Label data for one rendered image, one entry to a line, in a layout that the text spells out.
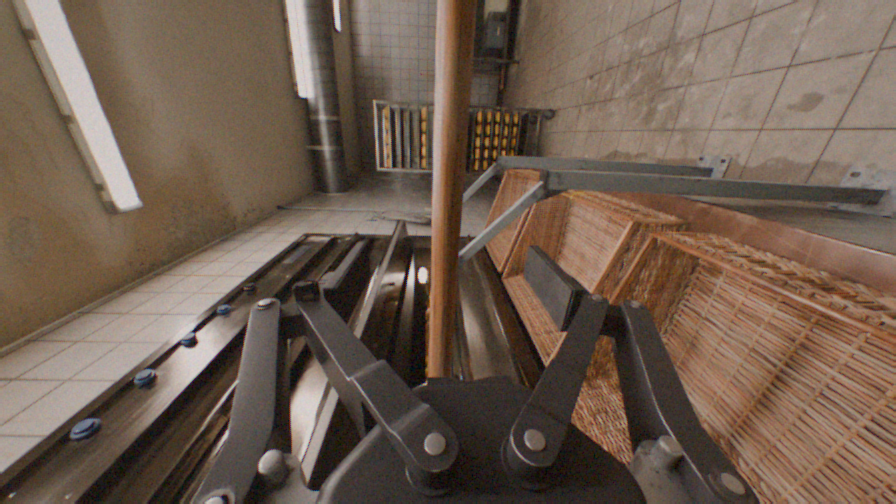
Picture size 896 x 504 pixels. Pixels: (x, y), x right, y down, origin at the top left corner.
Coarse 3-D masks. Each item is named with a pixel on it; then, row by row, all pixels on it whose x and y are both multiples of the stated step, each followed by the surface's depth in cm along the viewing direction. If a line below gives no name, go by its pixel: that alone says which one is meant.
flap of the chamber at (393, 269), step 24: (408, 240) 174; (384, 264) 111; (384, 288) 101; (384, 312) 96; (360, 336) 71; (384, 336) 91; (336, 408) 53; (336, 432) 51; (312, 456) 44; (336, 456) 49; (312, 480) 41
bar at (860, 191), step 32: (512, 160) 102; (544, 160) 102; (576, 160) 103; (704, 160) 111; (544, 192) 60; (640, 192) 60; (672, 192) 60; (704, 192) 61; (736, 192) 61; (768, 192) 62; (800, 192) 62; (832, 192) 62; (864, 192) 63
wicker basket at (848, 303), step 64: (640, 256) 57; (704, 256) 44; (768, 256) 45; (704, 320) 57; (768, 320) 45; (704, 384) 56; (768, 384) 44; (832, 384) 37; (768, 448) 44; (832, 448) 36
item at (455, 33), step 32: (448, 0) 18; (448, 32) 19; (448, 64) 19; (448, 96) 20; (448, 128) 21; (448, 160) 22; (448, 192) 23; (448, 224) 24; (448, 256) 26; (448, 288) 27; (448, 320) 29; (448, 352) 31
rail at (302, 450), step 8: (384, 256) 119; (376, 272) 105; (368, 288) 94; (368, 296) 89; (360, 304) 86; (360, 312) 81; (352, 328) 75; (328, 384) 58; (328, 392) 56; (320, 400) 54; (320, 408) 52; (312, 416) 51; (320, 416) 51; (312, 424) 49; (312, 432) 48; (304, 440) 47; (304, 448) 45; (304, 456) 44
